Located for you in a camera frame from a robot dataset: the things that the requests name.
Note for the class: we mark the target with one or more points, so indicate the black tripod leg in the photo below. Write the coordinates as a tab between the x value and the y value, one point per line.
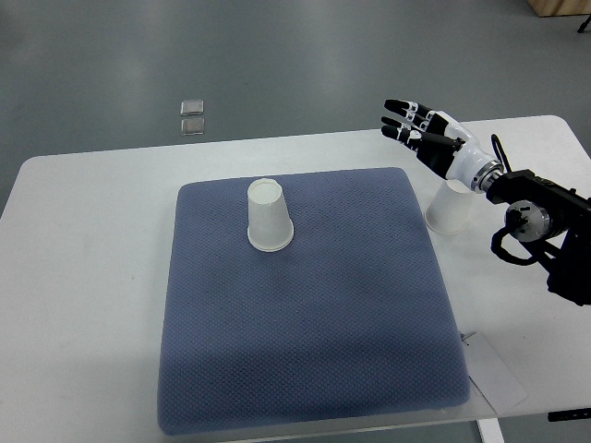
582	28

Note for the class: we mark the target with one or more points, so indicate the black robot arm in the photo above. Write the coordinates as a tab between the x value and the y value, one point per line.
545	224

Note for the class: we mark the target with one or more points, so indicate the white table leg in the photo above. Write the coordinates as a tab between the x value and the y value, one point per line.
490	431

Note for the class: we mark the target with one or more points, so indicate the upper metal floor plate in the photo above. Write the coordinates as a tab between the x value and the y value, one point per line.
192	107

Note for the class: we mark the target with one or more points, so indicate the white paper cup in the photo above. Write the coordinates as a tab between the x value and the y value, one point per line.
270	227
449	210

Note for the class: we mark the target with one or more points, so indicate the white paper cup on cushion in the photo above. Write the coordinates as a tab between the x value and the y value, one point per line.
270	227

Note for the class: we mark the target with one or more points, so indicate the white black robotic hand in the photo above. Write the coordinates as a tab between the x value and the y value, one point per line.
441	143

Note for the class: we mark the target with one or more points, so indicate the blue textured cushion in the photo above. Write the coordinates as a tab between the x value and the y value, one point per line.
352	318

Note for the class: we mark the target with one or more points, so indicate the black table control panel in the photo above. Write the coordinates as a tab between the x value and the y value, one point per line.
569	415

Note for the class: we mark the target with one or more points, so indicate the wooden furniture corner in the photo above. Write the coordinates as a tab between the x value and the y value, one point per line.
560	8

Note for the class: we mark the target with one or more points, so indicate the white paper tag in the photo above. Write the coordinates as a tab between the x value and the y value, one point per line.
491	376

